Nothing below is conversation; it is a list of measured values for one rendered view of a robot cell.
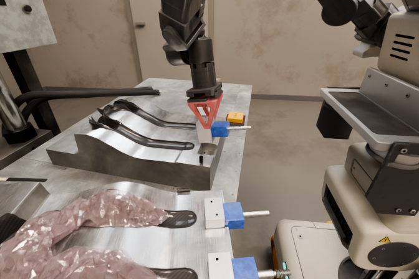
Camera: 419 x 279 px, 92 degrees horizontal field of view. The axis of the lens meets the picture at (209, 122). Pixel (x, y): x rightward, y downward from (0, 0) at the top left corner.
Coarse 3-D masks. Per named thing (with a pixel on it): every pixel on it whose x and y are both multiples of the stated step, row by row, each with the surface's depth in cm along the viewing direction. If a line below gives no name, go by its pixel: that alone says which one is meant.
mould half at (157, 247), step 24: (0, 192) 40; (24, 192) 40; (48, 192) 44; (72, 192) 44; (96, 192) 42; (144, 192) 43; (168, 192) 46; (192, 192) 47; (216, 192) 47; (0, 216) 35; (24, 216) 38; (72, 240) 34; (96, 240) 33; (120, 240) 34; (144, 240) 35; (168, 240) 37; (192, 240) 37; (216, 240) 37; (144, 264) 32; (168, 264) 34; (192, 264) 34
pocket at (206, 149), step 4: (204, 144) 58; (208, 144) 58; (212, 144) 58; (200, 148) 57; (204, 148) 59; (208, 148) 58; (212, 148) 58; (216, 148) 57; (200, 152) 57; (204, 152) 58; (208, 152) 58; (212, 152) 58
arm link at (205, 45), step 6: (198, 36) 45; (204, 36) 44; (198, 42) 43; (204, 42) 43; (210, 42) 44; (192, 48) 44; (198, 48) 43; (204, 48) 44; (210, 48) 44; (186, 54) 48; (192, 54) 44; (198, 54) 44; (204, 54) 44; (210, 54) 45; (192, 60) 45; (198, 60) 44; (204, 60) 44; (210, 60) 45; (204, 66) 46
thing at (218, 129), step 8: (200, 128) 50; (216, 128) 50; (224, 128) 49; (232, 128) 50; (240, 128) 50; (248, 128) 49; (200, 136) 51; (208, 136) 50; (216, 136) 50; (224, 136) 50
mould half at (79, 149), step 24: (96, 120) 75; (120, 120) 61; (144, 120) 66; (168, 120) 70; (192, 120) 70; (216, 120) 69; (72, 144) 62; (96, 144) 54; (120, 144) 55; (216, 144) 57; (96, 168) 59; (120, 168) 57; (144, 168) 54; (168, 168) 52; (192, 168) 50; (216, 168) 60
